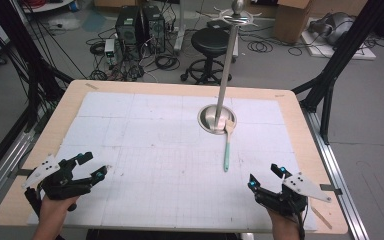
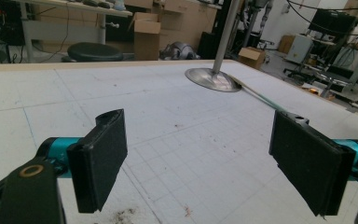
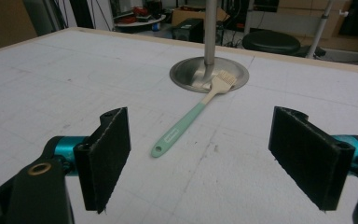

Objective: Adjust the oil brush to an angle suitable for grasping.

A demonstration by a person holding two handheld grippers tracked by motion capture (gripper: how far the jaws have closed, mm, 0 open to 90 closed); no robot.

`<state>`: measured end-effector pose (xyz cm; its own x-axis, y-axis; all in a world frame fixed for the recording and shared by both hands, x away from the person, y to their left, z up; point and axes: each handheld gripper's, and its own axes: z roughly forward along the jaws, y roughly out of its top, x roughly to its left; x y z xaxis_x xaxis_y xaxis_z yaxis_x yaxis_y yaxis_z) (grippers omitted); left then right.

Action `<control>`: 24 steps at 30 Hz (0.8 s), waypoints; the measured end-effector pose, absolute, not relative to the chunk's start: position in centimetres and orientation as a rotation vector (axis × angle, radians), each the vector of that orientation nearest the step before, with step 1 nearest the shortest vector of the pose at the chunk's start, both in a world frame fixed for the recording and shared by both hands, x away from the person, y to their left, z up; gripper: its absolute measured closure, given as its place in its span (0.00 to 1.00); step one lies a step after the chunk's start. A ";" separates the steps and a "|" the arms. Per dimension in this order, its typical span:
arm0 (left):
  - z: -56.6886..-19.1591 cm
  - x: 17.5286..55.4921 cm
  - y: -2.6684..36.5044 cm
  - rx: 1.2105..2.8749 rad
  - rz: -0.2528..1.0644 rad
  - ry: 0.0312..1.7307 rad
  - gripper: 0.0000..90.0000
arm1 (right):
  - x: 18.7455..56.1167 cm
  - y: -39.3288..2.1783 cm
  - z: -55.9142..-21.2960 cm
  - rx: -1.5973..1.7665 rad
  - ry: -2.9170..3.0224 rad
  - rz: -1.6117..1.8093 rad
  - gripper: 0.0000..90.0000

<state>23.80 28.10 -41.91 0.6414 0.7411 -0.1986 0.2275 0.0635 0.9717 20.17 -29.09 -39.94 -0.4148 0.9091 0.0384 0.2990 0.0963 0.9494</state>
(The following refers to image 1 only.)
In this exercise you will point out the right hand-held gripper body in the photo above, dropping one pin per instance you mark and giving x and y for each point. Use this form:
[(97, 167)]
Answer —
[(280, 198)]

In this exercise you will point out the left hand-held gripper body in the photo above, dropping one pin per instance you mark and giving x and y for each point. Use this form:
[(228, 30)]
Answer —
[(63, 186)]

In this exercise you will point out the metal utensil stand with hooks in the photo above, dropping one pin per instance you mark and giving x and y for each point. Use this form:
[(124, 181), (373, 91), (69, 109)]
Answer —
[(226, 73)]

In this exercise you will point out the person's left hand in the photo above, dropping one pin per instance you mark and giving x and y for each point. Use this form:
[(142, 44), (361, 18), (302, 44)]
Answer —
[(55, 210)]

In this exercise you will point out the person's right hand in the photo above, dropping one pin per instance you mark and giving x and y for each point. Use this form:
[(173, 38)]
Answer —
[(283, 226)]

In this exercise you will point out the wooden table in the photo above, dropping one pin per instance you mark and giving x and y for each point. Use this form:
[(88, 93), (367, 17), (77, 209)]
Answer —
[(300, 133)]

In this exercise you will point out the thin wooden stick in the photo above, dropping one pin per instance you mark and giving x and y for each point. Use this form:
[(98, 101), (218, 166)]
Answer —
[(321, 217)]

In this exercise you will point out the white gridded mat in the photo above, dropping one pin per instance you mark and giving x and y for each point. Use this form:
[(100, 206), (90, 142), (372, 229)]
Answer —
[(166, 166)]

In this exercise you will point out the tan tape strip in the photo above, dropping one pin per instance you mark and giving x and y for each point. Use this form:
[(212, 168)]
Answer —
[(92, 86)]

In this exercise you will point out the small silver power unit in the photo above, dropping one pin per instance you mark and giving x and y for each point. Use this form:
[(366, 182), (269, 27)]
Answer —
[(109, 48)]

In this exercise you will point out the black computer tower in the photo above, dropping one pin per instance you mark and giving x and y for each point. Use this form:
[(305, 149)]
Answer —
[(155, 28), (128, 28)]

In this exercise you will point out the white flat board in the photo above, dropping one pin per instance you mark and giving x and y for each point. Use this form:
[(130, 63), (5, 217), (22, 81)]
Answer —
[(363, 53)]

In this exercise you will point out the black round stool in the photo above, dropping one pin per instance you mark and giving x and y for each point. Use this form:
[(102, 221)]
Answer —
[(210, 41)]

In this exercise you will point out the cardboard box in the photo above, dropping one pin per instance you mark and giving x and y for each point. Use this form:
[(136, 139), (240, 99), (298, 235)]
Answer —
[(291, 21)]

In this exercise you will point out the grey bag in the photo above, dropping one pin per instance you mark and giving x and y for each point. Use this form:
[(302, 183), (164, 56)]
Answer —
[(333, 26)]

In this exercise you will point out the grey metal bracket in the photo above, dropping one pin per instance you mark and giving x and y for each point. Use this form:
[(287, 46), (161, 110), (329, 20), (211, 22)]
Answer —
[(331, 189), (21, 172)]

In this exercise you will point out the aluminium rail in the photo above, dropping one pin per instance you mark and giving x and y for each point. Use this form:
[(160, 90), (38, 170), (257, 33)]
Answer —
[(336, 173), (3, 176)]

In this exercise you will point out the black metal frame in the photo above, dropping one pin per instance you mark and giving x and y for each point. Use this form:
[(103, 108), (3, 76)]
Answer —
[(33, 83), (333, 66)]

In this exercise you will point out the white metal post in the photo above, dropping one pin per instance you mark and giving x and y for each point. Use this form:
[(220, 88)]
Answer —
[(179, 30)]

